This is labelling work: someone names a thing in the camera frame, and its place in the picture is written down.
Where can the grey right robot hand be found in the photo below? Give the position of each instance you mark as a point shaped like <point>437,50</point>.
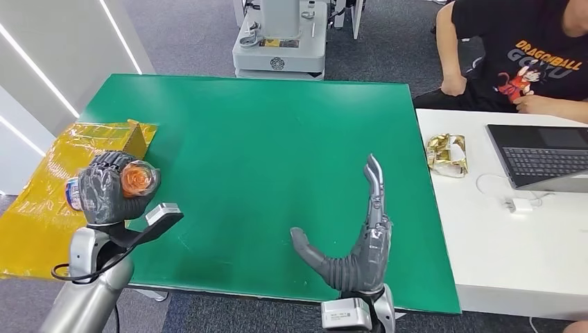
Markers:
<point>367,262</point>

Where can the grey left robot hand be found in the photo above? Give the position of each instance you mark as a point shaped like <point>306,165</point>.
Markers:
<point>101,193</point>

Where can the orange juice bottle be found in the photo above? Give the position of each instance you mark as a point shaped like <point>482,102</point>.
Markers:
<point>138,179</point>

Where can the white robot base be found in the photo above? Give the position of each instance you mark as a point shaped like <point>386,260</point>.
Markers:
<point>280,50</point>

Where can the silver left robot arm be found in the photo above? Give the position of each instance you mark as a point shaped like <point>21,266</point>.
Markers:
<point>87,294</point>

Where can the yellow taped cardboard box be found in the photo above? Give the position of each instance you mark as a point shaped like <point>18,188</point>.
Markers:
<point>36,230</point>

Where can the crumpled gold wrapper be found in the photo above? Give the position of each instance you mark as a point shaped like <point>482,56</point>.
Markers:
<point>443,154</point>

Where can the white desk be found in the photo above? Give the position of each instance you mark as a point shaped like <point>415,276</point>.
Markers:
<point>505,257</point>

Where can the green table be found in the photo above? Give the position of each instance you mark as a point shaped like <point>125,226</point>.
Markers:
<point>275,138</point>

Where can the white power adapter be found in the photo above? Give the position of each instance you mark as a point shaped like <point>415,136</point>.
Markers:
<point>519,206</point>

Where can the person's right hand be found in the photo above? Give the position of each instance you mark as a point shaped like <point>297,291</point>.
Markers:
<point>453,86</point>

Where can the person's hand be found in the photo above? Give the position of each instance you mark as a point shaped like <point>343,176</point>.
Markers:
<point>528,105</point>
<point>453,86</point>

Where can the dark grey laptop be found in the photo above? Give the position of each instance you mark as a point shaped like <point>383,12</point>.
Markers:
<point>537,161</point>

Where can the person's left hand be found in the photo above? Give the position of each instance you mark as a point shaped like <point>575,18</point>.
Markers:
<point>528,105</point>

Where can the person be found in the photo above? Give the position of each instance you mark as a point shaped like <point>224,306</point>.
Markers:
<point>528,46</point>

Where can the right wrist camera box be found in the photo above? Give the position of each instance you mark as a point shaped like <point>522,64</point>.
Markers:
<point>344,315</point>

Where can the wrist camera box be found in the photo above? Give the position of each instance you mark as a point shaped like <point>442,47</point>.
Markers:
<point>344,315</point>
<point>161,213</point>

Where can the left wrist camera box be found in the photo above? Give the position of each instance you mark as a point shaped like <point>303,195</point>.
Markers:
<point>161,213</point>

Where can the white stand frame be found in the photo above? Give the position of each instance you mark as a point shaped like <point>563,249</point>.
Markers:
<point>356,18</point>

